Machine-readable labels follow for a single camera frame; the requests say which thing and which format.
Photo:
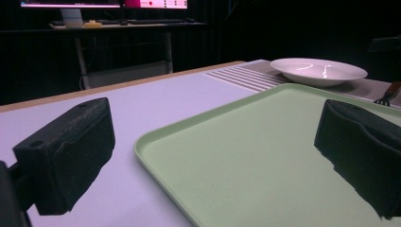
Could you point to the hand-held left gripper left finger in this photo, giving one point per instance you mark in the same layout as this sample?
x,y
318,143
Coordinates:
x,y
67,154

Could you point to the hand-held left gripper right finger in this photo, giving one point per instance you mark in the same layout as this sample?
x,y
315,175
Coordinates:
x,y
362,148

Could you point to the white shallow plate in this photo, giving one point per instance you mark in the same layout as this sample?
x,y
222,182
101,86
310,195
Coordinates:
x,y
318,72

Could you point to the light green plastic tray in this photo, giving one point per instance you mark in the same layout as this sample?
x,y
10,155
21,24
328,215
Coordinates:
x,y
252,157

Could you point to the dark desk with metal legs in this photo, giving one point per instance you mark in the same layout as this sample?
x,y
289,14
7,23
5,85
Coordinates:
x,y
126,47

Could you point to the small yellow object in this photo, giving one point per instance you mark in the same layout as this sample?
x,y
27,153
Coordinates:
x,y
92,23

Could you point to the striped grey placemat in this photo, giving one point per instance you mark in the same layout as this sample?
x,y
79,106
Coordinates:
x,y
249,77

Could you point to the black computer mouse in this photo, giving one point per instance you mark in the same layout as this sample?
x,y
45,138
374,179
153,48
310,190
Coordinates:
x,y
123,22

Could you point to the black keyboard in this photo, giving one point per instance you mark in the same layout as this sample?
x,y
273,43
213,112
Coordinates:
x,y
156,21

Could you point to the computer monitor with pink screen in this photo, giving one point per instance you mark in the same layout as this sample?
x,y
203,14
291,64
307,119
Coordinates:
x,y
156,3

